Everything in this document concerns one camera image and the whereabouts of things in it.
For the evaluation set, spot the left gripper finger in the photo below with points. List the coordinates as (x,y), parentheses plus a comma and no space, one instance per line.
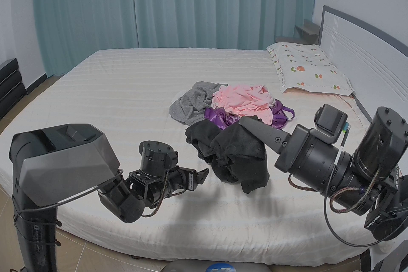
(200,177)

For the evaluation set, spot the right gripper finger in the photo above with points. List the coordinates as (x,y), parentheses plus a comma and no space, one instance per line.
(271,138)

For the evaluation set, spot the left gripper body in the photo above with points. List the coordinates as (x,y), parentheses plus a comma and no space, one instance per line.
(177,181)

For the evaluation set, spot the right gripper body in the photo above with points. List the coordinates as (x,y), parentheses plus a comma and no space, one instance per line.
(312,162)

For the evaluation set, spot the black T-shirt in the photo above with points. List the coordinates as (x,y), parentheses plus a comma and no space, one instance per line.
(236,152)

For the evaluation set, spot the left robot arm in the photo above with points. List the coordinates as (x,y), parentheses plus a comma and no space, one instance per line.
(63,162)

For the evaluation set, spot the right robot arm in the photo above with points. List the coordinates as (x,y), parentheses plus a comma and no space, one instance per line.
(382,143)

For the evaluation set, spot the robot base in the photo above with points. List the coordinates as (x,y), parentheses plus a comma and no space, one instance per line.
(207,266)

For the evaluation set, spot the bed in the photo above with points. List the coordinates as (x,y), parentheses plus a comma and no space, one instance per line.
(127,105)

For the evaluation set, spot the pink garment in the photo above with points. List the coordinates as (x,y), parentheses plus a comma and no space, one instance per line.
(242,101)

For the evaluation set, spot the purple garment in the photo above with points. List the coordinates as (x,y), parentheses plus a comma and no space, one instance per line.
(216,116)

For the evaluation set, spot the grey garment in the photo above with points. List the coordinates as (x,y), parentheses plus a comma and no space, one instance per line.
(191,105)

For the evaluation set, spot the white printed pillow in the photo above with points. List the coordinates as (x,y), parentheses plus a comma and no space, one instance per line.
(309,70)

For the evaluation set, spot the grey bedside table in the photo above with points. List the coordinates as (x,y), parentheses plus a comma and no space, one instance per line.
(302,33)

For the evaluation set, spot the black chest of drawers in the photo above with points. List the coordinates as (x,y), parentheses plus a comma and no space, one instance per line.
(9,85)

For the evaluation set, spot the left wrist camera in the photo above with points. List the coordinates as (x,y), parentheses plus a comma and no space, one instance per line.
(191,180)

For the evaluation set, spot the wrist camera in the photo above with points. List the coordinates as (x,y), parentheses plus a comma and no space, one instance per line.
(191,180)
(333,124)

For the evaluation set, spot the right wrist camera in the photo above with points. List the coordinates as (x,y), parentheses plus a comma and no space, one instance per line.
(333,124)

